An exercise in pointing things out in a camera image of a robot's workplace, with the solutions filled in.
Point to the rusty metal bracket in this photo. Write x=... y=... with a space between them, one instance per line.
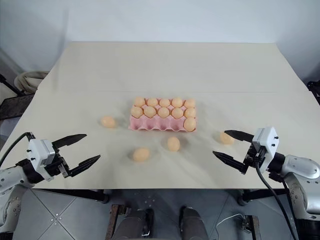
x=252 y=227
x=116 y=220

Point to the dark flat board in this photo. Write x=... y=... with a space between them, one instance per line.
x=13 y=105

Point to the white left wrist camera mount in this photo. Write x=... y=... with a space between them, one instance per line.
x=37 y=152

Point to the black stand pole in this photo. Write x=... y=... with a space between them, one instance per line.
x=10 y=85

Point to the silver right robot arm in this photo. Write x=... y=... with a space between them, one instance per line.
x=300 y=170

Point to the dark rounded shape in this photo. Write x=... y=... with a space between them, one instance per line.
x=196 y=225
x=135 y=225

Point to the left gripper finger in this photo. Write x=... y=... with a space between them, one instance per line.
x=70 y=139
x=85 y=165

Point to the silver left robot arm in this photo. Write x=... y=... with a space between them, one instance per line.
x=10 y=175

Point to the black table frame bar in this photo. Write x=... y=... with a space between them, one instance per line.
x=257 y=194
x=82 y=193

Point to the black equipment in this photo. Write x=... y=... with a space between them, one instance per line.
x=314 y=90

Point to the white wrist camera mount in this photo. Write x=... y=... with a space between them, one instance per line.
x=37 y=152
x=266 y=140

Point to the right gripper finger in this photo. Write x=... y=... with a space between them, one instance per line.
x=228 y=159
x=240 y=135

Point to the pink egg tray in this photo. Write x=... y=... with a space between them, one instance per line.
x=155 y=125

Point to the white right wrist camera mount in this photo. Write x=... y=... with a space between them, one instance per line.
x=266 y=140

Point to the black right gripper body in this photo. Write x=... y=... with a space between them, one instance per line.
x=255 y=155

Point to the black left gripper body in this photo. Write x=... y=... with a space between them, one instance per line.
x=57 y=166

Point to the tan egg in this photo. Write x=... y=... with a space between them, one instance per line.
x=189 y=124
x=150 y=111
x=190 y=103
x=136 y=112
x=152 y=102
x=108 y=121
x=190 y=112
x=141 y=154
x=177 y=113
x=163 y=112
x=173 y=144
x=226 y=138
x=177 y=101
x=164 y=102
x=139 y=101

